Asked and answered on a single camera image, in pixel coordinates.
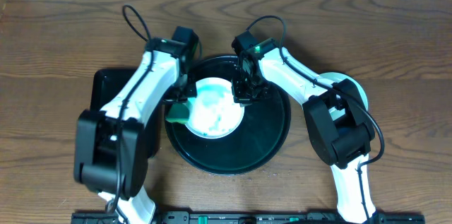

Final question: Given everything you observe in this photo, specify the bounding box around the white plate with green smear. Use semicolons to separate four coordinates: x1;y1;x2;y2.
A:
185;77;245;139

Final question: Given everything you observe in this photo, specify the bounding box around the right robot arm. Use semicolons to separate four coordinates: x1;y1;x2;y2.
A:
232;39;376;223

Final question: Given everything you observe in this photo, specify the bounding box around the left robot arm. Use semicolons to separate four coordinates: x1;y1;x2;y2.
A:
73;37;198;223

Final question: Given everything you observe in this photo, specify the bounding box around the mint green plate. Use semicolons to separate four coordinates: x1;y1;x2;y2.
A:
321;72;369;121

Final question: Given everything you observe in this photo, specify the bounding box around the rectangular black tray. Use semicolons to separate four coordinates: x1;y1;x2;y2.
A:
90;67;162;158

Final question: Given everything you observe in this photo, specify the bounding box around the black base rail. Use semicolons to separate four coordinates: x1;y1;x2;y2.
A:
71;211;425;224

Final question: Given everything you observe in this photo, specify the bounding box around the green sponge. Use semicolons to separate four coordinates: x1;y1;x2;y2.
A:
165;102;191;124

